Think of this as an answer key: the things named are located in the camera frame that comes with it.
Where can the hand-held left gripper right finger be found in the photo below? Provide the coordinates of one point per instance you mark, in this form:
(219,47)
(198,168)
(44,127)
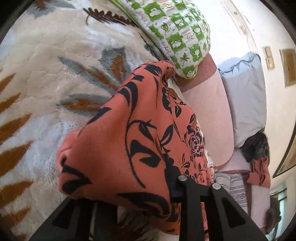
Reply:
(177,190)

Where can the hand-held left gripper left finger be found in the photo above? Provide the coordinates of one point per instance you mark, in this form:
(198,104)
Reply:
(81,220)

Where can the orange black floral dress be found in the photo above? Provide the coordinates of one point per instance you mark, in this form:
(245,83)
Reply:
(129,143)

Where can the striped grey pillow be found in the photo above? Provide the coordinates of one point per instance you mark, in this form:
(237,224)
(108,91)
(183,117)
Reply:
(235,192)

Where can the pink bolster cushion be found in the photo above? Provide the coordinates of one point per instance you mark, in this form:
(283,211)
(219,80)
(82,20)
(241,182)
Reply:
(208,111)

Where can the rust coloured cloth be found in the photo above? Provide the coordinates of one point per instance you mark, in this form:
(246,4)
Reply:
(260,171)

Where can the dark fuzzy cloth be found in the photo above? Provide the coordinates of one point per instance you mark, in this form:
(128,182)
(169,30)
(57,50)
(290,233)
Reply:
(255,146)

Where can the grey blue pillow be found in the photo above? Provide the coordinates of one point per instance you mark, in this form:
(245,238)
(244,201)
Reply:
(242,97)

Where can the leaf print fleece blanket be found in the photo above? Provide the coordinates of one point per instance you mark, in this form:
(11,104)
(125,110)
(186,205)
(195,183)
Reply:
(46,69)

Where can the green checkered pillow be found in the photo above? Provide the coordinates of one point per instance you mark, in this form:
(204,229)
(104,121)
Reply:
(175,34)

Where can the beige wall switch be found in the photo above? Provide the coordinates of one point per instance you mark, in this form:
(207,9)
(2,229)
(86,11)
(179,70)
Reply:
(267,51)
(270,62)

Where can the framed wall plaque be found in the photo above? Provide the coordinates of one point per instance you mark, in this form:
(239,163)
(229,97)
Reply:
(289,67)

